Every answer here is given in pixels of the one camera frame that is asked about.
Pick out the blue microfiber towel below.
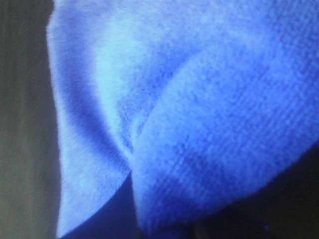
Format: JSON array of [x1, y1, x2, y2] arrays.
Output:
[[47, 0, 319, 239]]

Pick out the black fabric table cover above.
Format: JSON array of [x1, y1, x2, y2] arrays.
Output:
[[0, 0, 62, 239]]

